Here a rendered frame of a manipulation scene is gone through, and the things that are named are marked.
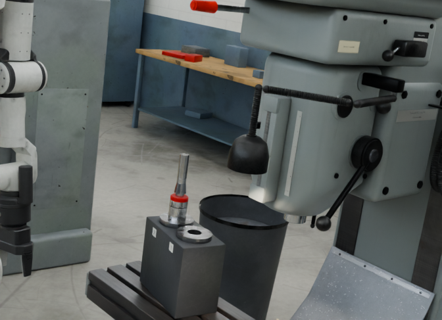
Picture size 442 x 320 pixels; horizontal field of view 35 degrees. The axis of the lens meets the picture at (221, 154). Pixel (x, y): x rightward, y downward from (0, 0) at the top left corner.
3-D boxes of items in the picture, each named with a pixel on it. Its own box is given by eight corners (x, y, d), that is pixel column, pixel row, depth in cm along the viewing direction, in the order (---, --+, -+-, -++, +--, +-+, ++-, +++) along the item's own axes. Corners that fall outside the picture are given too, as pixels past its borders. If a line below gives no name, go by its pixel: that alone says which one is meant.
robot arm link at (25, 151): (-5, 187, 180) (-7, 136, 178) (23, 182, 187) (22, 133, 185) (10, 191, 176) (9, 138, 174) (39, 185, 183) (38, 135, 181)
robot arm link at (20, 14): (-25, 87, 173) (-20, -4, 168) (17, 85, 184) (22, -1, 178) (6, 96, 167) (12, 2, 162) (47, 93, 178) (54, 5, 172)
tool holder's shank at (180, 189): (187, 196, 181) (193, 154, 178) (182, 198, 178) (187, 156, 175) (176, 192, 182) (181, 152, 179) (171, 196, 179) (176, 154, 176)
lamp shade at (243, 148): (222, 169, 121) (227, 135, 120) (232, 160, 128) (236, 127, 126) (262, 177, 120) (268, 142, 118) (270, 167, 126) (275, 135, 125)
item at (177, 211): (189, 217, 183) (191, 199, 181) (181, 222, 178) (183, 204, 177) (172, 213, 184) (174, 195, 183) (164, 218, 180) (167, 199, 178)
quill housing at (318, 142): (304, 229, 133) (332, 64, 126) (233, 196, 148) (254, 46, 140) (364, 216, 146) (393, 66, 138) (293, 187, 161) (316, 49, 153)
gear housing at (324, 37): (328, 66, 122) (338, 8, 120) (235, 44, 139) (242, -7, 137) (431, 68, 144) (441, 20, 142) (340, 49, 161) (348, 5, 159)
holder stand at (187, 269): (173, 319, 170) (183, 243, 165) (138, 280, 188) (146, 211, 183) (216, 313, 176) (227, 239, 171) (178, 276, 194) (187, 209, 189)
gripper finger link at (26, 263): (21, 276, 181) (20, 254, 180) (31, 274, 183) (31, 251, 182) (24, 278, 180) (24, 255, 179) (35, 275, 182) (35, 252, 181)
